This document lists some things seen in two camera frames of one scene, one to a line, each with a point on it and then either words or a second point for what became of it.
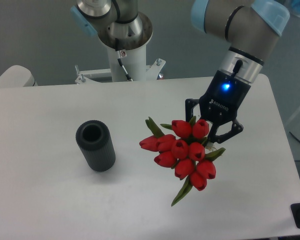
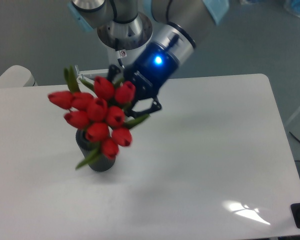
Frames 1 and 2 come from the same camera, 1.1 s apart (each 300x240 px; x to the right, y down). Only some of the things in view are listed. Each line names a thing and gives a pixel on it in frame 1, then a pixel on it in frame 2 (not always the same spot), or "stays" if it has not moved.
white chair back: (15, 76) stays
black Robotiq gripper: (220, 104) -> (151, 69)
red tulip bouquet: (183, 146) -> (99, 108)
